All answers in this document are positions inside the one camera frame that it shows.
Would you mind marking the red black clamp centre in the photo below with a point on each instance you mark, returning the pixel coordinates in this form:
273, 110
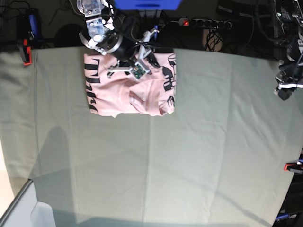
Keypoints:
156, 32

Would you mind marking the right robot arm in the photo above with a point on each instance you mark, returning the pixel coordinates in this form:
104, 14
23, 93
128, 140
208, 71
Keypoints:
106, 36

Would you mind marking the black power strip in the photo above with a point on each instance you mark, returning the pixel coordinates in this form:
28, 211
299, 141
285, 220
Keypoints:
205, 23

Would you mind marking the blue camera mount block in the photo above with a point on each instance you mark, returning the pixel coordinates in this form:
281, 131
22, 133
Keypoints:
147, 4

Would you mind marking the red black clamp left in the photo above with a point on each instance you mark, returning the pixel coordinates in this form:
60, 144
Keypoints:
26, 32

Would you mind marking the red black clamp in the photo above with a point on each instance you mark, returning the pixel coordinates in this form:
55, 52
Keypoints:
156, 32
296, 167
26, 32

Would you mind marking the white plastic bin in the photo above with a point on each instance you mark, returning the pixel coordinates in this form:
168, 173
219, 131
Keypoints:
42, 215

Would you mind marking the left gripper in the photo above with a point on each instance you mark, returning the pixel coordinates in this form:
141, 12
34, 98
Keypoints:
289, 78

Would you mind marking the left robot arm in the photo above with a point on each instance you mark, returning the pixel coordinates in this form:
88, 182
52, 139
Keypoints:
288, 15

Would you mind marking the pink t-shirt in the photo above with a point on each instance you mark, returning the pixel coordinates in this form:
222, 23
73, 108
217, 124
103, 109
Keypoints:
111, 94

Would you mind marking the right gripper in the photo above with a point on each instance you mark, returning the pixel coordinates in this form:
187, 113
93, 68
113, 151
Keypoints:
131, 55

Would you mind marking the red black clamp right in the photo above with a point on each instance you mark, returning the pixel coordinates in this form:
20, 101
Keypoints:
296, 167

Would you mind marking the grey-green table cloth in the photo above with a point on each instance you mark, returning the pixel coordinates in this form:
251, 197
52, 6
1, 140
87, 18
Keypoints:
217, 161

